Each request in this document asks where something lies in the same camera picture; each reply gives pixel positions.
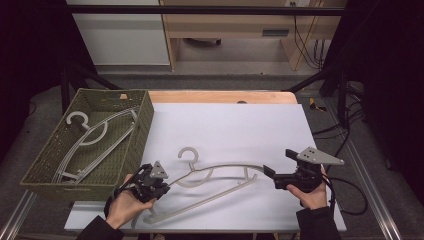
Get black frame crossbar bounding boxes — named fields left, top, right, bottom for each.
left=65, top=4, right=346, bottom=16

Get person's right hand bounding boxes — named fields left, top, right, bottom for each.
left=286, top=165, right=329, bottom=211

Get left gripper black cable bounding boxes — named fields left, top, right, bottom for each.
left=103, top=164, right=149, bottom=218

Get black metal stand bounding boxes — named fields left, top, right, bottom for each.
left=282, top=64, right=352, bottom=128
left=59, top=62, right=122, bottom=114

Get black floor cables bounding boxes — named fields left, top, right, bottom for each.
left=312, top=81, right=365, bottom=158

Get person's left hand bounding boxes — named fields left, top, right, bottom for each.
left=105, top=173, right=158, bottom=230

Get green woven basket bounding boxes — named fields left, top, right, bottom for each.
left=19, top=87, right=155, bottom=203

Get aluminium rail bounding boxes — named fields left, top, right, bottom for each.
left=0, top=190, right=38, bottom=240
left=323, top=99, right=405, bottom=240

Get hanging black cables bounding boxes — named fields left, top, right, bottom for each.
left=292, top=14, right=332, bottom=71

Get white table sheet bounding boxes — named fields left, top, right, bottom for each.
left=64, top=102, right=348, bottom=233

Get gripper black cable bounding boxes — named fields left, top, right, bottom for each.
left=321, top=174, right=370, bottom=216
left=103, top=164, right=149, bottom=218

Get light wooden desk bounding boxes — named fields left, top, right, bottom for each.
left=159, top=0, right=348, bottom=73

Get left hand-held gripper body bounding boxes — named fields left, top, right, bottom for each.
left=132, top=160, right=170, bottom=194

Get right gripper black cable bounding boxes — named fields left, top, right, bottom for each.
left=321, top=174, right=370, bottom=216

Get black curtain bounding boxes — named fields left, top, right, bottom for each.
left=0, top=0, right=98, bottom=161
left=328, top=0, right=424, bottom=188

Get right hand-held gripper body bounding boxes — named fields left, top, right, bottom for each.
left=273, top=146, right=346, bottom=194

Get yellow and black tool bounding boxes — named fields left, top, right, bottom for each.
left=308, top=97, right=328, bottom=113

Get grey plastic clothes hanger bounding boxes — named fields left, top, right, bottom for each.
left=53, top=107, right=139, bottom=185
left=130, top=146, right=268, bottom=230

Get white cabinet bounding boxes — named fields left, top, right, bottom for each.
left=65, top=0, right=171, bottom=66

